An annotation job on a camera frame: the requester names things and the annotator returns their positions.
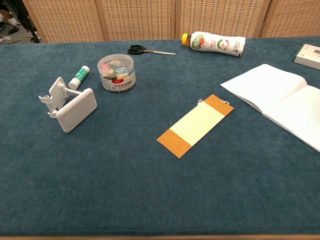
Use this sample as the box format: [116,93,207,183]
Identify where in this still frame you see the white folding phone stand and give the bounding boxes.
[38,76,98,134]

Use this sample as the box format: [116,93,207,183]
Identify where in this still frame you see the black tripod stand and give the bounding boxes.
[14,0,41,44]

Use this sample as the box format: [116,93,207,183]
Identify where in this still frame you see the white bottle with yellow cap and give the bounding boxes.
[181,31,247,58]

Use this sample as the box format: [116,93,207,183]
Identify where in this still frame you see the green and white glue stick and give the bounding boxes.
[68,65,91,90]

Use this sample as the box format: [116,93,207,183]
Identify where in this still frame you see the rattan and wood folding screen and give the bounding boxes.
[22,0,320,43]

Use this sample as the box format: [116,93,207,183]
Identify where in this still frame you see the white usb hub box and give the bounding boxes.
[292,43,320,71]

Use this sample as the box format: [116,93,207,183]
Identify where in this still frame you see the clear tub of binder clips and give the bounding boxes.
[97,53,137,93]

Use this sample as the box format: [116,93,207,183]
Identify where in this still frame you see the open white notebook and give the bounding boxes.
[219,63,320,153]

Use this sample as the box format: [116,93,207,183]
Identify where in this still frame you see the blue table cloth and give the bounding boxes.
[0,36,320,237]

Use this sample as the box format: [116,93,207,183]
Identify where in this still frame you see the orange and cream bookmark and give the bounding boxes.
[156,94,235,159]

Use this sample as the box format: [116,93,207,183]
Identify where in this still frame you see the black handled scissors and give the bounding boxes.
[127,44,177,56]

